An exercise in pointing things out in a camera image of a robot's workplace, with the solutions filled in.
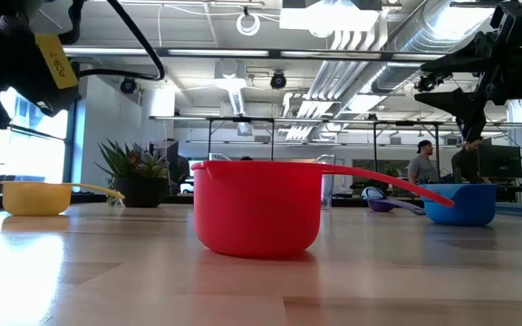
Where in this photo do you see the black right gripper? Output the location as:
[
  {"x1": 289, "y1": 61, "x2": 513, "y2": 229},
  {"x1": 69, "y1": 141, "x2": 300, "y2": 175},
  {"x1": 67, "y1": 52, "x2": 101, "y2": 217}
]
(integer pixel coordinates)
[{"x1": 413, "y1": 26, "x2": 522, "y2": 144}]

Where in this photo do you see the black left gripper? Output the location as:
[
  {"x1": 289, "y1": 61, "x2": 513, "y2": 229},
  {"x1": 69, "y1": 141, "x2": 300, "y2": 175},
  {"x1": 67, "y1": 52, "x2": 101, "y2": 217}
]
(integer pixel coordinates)
[{"x1": 0, "y1": 0, "x2": 81, "y2": 130}]

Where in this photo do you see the blue plastic measuring cup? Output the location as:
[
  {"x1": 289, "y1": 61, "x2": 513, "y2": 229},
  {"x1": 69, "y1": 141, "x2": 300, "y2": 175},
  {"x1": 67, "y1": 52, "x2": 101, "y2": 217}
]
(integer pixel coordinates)
[{"x1": 419, "y1": 182, "x2": 498, "y2": 227}]

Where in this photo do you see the yellow plastic measuring cup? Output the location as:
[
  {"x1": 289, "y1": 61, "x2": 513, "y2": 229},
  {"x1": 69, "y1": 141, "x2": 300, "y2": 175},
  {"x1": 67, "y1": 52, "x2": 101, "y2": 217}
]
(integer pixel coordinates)
[{"x1": 0, "y1": 180, "x2": 126, "y2": 217}]

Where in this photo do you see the small purple measuring cup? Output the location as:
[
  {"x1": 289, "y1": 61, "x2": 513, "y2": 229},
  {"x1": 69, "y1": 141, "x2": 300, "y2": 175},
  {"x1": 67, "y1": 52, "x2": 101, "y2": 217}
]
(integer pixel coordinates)
[{"x1": 361, "y1": 186, "x2": 427, "y2": 216}]

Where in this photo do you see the red plastic measuring cup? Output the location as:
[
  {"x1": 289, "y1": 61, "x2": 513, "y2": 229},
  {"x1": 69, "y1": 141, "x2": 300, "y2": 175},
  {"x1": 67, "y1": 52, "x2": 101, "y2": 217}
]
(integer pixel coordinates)
[{"x1": 191, "y1": 159, "x2": 456, "y2": 260}]

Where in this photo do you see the clear plastic basket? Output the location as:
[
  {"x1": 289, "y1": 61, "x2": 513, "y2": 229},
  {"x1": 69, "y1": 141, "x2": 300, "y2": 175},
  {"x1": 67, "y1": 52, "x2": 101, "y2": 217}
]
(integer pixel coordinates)
[{"x1": 208, "y1": 151, "x2": 337, "y2": 212}]

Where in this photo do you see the yellow paper label tag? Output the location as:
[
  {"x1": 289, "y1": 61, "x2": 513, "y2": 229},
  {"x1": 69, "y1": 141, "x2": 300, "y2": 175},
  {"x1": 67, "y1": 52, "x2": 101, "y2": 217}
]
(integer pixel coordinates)
[{"x1": 34, "y1": 33, "x2": 80, "y2": 91}]

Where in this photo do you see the person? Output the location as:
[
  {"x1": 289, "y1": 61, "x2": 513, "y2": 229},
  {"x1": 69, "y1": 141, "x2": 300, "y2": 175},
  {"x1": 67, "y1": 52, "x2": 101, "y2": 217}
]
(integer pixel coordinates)
[
  {"x1": 449, "y1": 135, "x2": 487, "y2": 185},
  {"x1": 406, "y1": 139, "x2": 440, "y2": 186}
]

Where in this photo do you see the black computer monitor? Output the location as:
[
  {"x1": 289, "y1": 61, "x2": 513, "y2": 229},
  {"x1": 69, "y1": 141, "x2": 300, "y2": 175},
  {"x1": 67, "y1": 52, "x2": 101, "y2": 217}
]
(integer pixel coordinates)
[{"x1": 477, "y1": 143, "x2": 522, "y2": 179}]

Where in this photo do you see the large bright window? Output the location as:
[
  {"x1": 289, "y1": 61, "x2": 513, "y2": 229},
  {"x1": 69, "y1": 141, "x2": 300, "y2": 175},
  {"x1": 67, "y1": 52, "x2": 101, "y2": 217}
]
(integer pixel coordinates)
[{"x1": 0, "y1": 85, "x2": 71, "y2": 185}]

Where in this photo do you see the white ceiling light panel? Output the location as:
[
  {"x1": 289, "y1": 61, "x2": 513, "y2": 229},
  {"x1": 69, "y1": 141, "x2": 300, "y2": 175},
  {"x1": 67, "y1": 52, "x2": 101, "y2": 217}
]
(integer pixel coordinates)
[{"x1": 278, "y1": 0, "x2": 382, "y2": 34}]

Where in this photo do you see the potted succulent plant black pot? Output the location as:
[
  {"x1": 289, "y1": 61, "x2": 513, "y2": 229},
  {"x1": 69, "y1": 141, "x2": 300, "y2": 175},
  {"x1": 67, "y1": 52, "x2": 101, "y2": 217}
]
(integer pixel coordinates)
[{"x1": 94, "y1": 138, "x2": 172, "y2": 209}]

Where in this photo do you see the overhead LED light bar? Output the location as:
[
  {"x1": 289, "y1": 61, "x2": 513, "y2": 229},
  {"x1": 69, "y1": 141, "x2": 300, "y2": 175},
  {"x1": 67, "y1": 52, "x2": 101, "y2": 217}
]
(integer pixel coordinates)
[{"x1": 61, "y1": 44, "x2": 452, "y2": 62}]

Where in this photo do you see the black ceiling-mounted camera rig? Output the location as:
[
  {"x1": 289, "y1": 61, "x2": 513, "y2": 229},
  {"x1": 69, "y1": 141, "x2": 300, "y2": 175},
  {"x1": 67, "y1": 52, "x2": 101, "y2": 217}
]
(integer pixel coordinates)
[{"x1": 414, "y1": 71, "x2": 446, "y2": 94}]

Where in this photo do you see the silver ventilation duct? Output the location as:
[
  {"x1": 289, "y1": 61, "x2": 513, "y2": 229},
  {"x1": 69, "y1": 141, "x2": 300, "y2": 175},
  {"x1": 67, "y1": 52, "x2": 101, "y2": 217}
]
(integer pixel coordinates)
[{"x1": 369, "y1": 0, "x2": 500, "y2": 95}]

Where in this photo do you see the black metal station frame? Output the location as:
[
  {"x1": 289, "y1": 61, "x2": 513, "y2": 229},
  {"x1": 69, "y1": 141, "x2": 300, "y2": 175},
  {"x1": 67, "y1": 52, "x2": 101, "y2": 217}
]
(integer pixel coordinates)
[
  {"x1": 372, "y1": 120, "x2": 442, "y2": 178},
  {"x1": 206, "y1": 116, "x2": 276, "y2": 162}
]

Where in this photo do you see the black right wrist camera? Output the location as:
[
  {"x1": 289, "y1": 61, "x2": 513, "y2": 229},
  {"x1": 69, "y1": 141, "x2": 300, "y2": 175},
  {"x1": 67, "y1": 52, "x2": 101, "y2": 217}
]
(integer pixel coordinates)
[{"x1": 489, "y1": 0, "x2": 522, "y2": 46}]

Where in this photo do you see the black camera cable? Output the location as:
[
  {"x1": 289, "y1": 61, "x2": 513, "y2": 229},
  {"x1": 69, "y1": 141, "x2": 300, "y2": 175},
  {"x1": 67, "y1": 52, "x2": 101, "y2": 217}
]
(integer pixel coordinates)
[{"x1": 78, "y1": 0, "x2": 167, "y2": 82}]

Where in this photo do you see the white ceiling air duct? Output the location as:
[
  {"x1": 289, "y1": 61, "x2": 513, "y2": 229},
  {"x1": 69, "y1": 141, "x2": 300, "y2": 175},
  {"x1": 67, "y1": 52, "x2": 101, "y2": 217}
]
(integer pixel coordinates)
[{"x1": 213, "y1": 58, "x2": 249, "y2": 117}]

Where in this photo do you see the white coiled cable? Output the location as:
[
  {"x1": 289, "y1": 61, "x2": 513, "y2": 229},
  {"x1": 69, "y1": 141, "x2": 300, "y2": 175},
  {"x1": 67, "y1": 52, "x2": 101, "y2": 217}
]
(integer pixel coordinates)
[{"x1": 236, "y1": 12, "x2": 261, "y2": 37}]

